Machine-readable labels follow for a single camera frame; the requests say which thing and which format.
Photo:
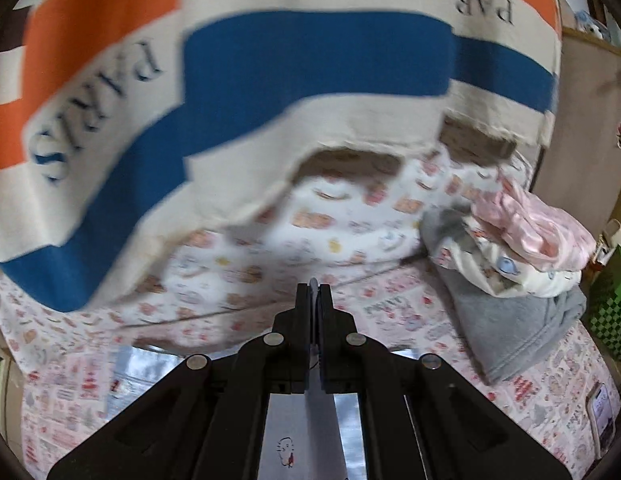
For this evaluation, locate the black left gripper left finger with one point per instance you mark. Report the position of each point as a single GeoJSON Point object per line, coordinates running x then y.
{"type": "Point", "coordinates": [294, 353]}

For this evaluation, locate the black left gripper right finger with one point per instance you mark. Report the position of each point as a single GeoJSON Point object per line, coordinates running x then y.
{"type": "Point", "coordinates": [332, 328]}

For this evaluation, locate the light blue satin pants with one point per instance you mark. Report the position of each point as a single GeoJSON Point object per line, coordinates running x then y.
{"type": "Point", "coordinates": [313, 435]}

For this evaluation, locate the white bear print quilt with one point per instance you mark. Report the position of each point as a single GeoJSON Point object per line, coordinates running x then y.
{"type": "Point", "coordinates": [347, 216]}

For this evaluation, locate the white printed folded garment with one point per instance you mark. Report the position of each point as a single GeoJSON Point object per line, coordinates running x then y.
{"type": "Point", "coordinates": [485, 261]}

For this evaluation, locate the grey folded blanket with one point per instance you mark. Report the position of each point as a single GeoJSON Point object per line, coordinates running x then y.
{"type": "Point", "coordinates": [506, 336]}

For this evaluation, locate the pink patterned bed sheet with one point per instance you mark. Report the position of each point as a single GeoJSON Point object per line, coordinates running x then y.
{"type": "Point", "coordinates": [537, 372]}

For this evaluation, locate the pink folded garment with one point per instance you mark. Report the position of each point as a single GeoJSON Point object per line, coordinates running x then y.
{"type": "Point", "coordinates": [546, 237]}

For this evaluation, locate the smartphone on bed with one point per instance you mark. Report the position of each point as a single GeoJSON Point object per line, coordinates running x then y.
{"type": "Point", "coordinates": [601, 418]}

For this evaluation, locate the green checkered bag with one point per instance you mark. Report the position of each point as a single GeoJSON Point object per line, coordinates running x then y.
{"type": "Point", "coordinates": [603, 315]}

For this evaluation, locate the striped hanging blanket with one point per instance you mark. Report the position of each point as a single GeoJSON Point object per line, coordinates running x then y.
{"type": "Point", "coordinates": [127, 124]}

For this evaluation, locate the brown wooden cabinet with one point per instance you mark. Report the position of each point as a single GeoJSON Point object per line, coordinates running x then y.
{"type": "Point", "coordinates": [580, 171]}

